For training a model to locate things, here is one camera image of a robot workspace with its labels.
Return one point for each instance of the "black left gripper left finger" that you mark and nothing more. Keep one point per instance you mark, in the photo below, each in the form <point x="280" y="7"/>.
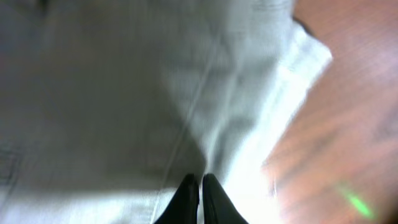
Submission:
<point x="183" y="207"/>

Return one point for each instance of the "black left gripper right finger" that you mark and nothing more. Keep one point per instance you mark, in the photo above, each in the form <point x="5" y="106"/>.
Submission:
<point x="217" y="207"/>

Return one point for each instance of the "khaki green shorts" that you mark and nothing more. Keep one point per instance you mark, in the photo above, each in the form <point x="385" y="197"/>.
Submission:
<point x="107" y="105"/>

